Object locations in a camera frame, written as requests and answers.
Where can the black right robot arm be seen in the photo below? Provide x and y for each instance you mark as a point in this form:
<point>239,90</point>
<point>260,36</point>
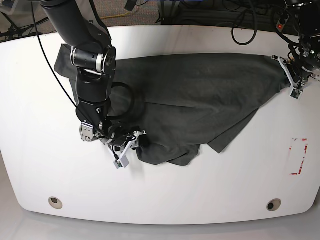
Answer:
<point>94,58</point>

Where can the dark green T-shirt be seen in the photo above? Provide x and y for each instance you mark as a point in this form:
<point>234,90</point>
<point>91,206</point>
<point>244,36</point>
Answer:
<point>189,100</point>

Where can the right table grommet hole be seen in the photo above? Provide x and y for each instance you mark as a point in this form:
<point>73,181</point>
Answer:
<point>274,205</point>

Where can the table grommet hole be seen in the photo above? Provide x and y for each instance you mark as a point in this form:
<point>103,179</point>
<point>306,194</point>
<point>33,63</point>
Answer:
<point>55,203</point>
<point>274,205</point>

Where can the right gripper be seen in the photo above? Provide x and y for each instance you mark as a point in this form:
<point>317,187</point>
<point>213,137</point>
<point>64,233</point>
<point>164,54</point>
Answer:
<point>115,135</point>

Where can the left table grommet hole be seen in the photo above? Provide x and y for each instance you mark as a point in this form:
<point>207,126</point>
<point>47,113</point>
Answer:
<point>55,203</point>

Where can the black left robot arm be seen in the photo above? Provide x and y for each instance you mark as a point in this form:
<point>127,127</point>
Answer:
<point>306,15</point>

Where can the white power strip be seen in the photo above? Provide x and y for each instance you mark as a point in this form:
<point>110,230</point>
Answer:
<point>283,19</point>

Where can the red tape marking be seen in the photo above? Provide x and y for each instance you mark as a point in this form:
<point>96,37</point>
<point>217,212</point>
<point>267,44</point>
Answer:
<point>296,156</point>

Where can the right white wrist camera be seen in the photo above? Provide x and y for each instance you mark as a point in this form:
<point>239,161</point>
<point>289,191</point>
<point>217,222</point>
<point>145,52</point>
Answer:
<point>122,160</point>

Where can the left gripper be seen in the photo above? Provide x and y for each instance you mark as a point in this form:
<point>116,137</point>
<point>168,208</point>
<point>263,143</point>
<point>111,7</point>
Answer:
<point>306,62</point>

